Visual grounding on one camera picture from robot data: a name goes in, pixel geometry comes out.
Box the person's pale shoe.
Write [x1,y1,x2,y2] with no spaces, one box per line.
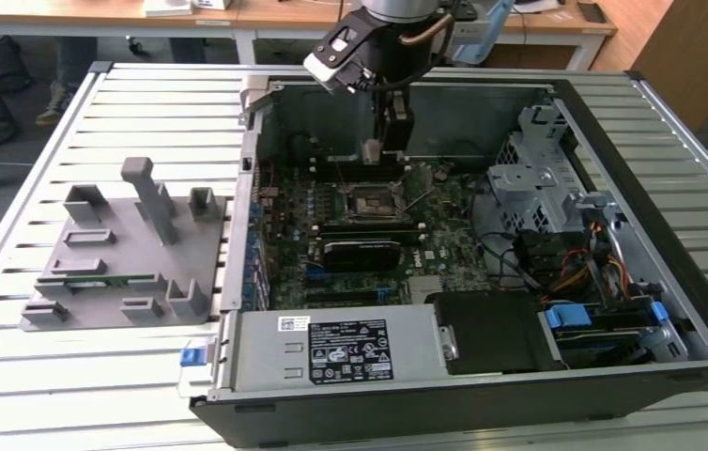
[33,80,77,126]

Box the blue disk carrier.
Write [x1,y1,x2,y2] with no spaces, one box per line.
[543,303,593,333]

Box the wooden desk white frame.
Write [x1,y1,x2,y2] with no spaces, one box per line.
[0,0,258,65]
[233,0,617,71]

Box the silver CPU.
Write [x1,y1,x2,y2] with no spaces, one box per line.
[361,139,385,166]

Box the coloured power wire bundle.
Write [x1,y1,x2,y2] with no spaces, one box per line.
[539,220,634,302]

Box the silver drive cage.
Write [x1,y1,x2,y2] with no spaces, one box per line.
[487,105,586,234]

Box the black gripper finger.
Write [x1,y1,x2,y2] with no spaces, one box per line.
[374,91,390,142]
[385,91,418,159]

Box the green motherboard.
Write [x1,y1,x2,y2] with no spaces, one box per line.
[251,158,493,311]

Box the black RAM stick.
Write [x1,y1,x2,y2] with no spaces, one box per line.
[319,221,414,232]
[321,229,422,243]

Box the silver power supply with label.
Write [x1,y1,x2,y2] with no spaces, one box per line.
[230,303,455,394]

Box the white box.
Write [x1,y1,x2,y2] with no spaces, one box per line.
[142,0,195,18]

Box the black CPU socket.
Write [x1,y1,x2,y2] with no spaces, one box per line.
[341,181,410,225]

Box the person's leg in jeans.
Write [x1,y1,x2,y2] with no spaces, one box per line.
[51,36,98,88]

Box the green RAM stick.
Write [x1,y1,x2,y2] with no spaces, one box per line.
[37,274,157,288]

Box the black PC case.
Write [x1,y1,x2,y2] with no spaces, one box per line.
[175,73,708,448]

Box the wooden cabinet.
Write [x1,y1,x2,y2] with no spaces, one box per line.
[590,0,708,132]

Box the black graphics card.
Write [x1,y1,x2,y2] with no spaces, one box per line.
[321,240,403,273]

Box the black RAM slot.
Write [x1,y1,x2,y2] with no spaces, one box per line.
[311,157,409,179]

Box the grey parts rack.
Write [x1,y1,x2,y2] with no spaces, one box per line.
[18,157,233,334]

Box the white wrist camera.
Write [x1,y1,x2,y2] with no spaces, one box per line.
[301,13,381,95]

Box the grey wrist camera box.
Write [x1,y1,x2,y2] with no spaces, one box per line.
[453,20,493,47]

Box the silver chipset heatsink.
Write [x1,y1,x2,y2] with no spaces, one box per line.
[406,275,443,304]

